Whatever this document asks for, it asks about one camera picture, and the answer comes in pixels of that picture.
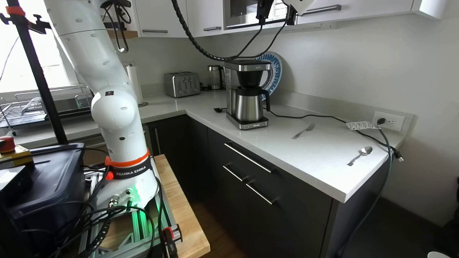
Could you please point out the silver fork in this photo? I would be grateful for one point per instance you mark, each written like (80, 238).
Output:
(303, 131)

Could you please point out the steel coffee carafe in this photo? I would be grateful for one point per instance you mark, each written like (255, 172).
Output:
(246, 105)

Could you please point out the steel kettle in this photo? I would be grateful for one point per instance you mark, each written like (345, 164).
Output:
(216, 79)

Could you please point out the black tripod stand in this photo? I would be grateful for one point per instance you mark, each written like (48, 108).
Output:
(45, 86)

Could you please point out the white paper towel roll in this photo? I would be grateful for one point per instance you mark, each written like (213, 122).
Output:
(136, 84)

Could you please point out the small black object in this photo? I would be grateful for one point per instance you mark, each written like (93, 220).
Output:
(220, 109)

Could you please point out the white wall cabinet carcass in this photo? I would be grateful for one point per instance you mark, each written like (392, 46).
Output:
(433, 8)

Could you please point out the stainless steel microwave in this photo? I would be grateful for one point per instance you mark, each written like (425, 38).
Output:
(239, 12)

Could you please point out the silver toaster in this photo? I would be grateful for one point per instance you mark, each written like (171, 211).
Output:
(182, 85)

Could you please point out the white power strip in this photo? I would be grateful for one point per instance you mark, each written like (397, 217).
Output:
(361, 125)

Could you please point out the red black clamp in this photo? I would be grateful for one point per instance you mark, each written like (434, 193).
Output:
(171, 234)

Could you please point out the metal dish rack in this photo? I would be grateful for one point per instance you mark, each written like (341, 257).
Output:
(38, 108)

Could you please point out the white cabinet door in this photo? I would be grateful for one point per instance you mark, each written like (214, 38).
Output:
(203, 15)
(160, 15)
(374, 8)

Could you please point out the small red object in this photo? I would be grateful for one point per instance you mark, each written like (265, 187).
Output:
(7, 145)

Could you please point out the white round-edged table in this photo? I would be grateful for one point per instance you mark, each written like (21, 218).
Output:
(440, 254)

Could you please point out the dark drawer cabinet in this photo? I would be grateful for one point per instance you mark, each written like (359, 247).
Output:
(296, 224)

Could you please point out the black steel coffee maker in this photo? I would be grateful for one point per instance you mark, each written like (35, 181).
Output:
(249, 66)

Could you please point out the yellow wooden block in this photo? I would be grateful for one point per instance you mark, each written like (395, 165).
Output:
(22, 157)

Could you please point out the dark corner cabinet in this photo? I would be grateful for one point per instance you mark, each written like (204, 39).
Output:
(177, 152)

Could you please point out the blue white decorative plate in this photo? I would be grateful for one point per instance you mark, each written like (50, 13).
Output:
(276, 72)

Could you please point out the large bright window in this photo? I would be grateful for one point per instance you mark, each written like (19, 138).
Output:
(15, 66)

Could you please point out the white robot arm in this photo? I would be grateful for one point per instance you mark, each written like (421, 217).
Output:
(116, 119)

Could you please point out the black equipment case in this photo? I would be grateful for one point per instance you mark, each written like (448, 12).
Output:
(44, 191)

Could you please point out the silver spoon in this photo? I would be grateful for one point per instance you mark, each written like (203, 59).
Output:
(367, 151)

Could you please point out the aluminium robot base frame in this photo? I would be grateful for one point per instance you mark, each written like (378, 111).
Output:
(138, 224)

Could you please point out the white wall outlet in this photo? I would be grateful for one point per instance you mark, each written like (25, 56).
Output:
(395, 122)

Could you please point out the wooden butcher block cart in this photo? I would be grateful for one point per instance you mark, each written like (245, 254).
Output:
(187, 224)

